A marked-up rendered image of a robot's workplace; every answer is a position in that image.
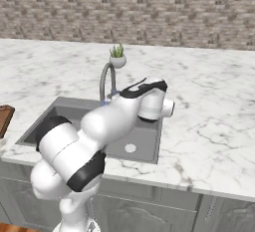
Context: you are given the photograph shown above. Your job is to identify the grey curved sink faucet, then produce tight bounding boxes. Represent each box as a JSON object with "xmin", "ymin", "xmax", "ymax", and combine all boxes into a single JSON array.
[{"xmin": 99, "ymin": 62, "xmax": 119, "ymax": 107}]

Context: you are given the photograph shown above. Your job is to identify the grey sink basin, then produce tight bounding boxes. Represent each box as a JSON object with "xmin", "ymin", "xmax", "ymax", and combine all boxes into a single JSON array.
[{"xmin": 14, "ymin": 96, "xmax": 164, "ymax": 165}]

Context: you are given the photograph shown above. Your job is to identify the brown wooden cutting board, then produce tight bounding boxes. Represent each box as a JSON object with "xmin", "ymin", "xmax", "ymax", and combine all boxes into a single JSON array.
[{"xmin": 0, "ymin": 105, "xmax": 16, "ymax": 140}]

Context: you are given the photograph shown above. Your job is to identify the green plant in white pot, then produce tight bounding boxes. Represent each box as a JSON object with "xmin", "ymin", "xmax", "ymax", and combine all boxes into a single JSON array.
[{"xmin": 109, "ymin": 42, "xmax": 128, "ymax": 70}]

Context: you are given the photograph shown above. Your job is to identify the grey false drawer front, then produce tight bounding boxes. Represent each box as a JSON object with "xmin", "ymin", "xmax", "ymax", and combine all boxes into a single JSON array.
[{"xmin": 98, "ymin": 177, "xmax": 201, "ymax": 212}]

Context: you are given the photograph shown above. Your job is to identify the grey cabinet door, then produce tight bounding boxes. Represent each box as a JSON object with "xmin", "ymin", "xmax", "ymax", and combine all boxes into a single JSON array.
[
  {"xmin": 193, "ymin": 194, "xmax": 255, "ymax": 232},
  {"xmin": 90, "ymin": 193, "xmax": 199, "ymax": 232},
  {"xmin": 0, "ymin": 160, "xmax": 65, "ymax": 232}
]

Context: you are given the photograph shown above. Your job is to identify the silver cabinet door handle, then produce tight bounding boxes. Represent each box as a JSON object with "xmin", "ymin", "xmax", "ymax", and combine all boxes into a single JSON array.
[{"xmin": 205, "ymin": 195, "xmax": 217, "ymax": 223}]

